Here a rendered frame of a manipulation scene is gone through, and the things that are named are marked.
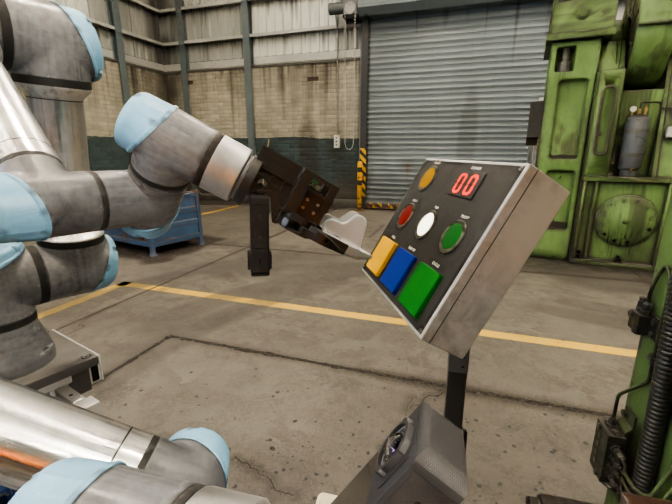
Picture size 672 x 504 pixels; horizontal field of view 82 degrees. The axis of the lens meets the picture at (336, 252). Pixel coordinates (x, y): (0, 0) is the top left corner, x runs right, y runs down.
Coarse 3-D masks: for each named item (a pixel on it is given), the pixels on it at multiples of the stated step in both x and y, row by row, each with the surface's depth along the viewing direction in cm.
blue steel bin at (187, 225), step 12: (192, 192) 499; (180, 204) 486; (192, 204) 501; (180, 216) 488; (192, 216) 503; (120, 228) 482; (180, 228) 489; (192, 228) 505; (120, 240) 488; (132, 240) 474; (144, 240) 464; (156, 240) 463; (168, 240) 475; (180, 240) 490
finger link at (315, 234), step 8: (296, 224) 52; (304, 232) 51; (312, 232) 51; (320, 232) 51; (312, 240) 51; (320, 240) 51; (328, 240) 52; (336, 240) 53; (328, 248) 52; (336, 248) 53; (344, 248) 53
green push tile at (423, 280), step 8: (424, 264) 62; (416, 272) 63; (424, 272) 61; (432, 272) 58; (416, 280) 62; (424, 280) 59; (432, 280) 57; (440, 280) 57; (408, 288) 63; (416, 288) 60; (424, 288) 58; (432, 288) 57; (400, 296) 64; (408, 296) 62; (416, 296) 59; (424, 296) 57; (408, 304) 60; (416, 304) 58; (424, 304) 57; (416, 312) 57
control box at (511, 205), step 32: (448, 160) 73; (416, 192) 79; (448, 192) 67; (480, 192) 58; (512, 192) 52; (544, 192) 53; (416, 224) 73; (448, 224) 62; (480, 224) 55; (512, 224) 53; (544, 224) 54; (416, 256) 67; (448, 256) 58; (480, 256) 53; (512, 256) 54; (384, 288) 72; (448, 288) 54; (480, 288) 55; (416, 320) 58; (448, 320) 55; (480, 320) 56; (448, 352) 56
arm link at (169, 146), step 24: (144, 96) 46; (120, 120) 44; (144, 120) 45; (168, 120) 45; (192, 120) 47; (120, 144) 47; (144, 144) 46; (168, 144) 46; (192, 144) 46; (216, 144) 47; (144, 168) 48; (168, 168) 48; (192, 168) 47
